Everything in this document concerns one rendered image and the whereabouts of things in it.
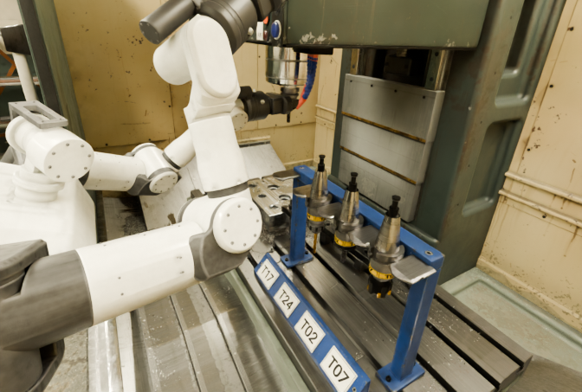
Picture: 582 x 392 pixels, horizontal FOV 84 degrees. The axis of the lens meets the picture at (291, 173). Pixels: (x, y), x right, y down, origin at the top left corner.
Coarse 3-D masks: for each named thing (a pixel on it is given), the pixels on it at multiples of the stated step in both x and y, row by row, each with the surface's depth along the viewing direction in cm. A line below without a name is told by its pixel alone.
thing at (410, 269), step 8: (408, 256) 58; (416, 256) 58; (392, 264) 56; (400, 264) 56; (408, 264) 56; (416, 264) 56; (424, 264) 56; (392, 272) 55; (400, 272) 54; (408, 272) 54; (416, 272) 55; (424, 272) 55; (432, 272) 55; (408, 280) 53; (416, 280) 53
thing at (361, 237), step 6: (360, 228) 66; (366, 228) 66; (372, 228) 66; (348, 234) 65; (354, 234) 64; (360, 234) 64; (366, 234) 64; (372, 234) 64; (354, 240) 63; (360, 240) 62; (366, 240) 62; (360, 246) 62; (366, 246) 61
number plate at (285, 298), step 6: (282, 288) 87; (288, 288) 86; (276, 294) 87; (282, 294) 86; (288, 294) 85; (276, 300) 86; (282, 300) 85; (288, 300) 84; (294, 300) 82; (282, 306) 84; (288, 306) 83; (294, 306) 82; (288, 312) 82
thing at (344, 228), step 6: (336, 216) 68; (360, 216) 69; (336, 222) 67; (342, 222) 66; (360, 222) 66; (336, 228) 68; (342, 228) 67; (348, 228) 65; (354, 228) 66; (342, 234) 66
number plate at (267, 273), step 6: (264, 264) 96; (270, 264) 94; (258, 270) 96; (264, 270) 94; (270, 270) 93; (264, 276) 93; (270, 276) 92; (276, 276) 90; (264, 282) 92; (270, 282) 91
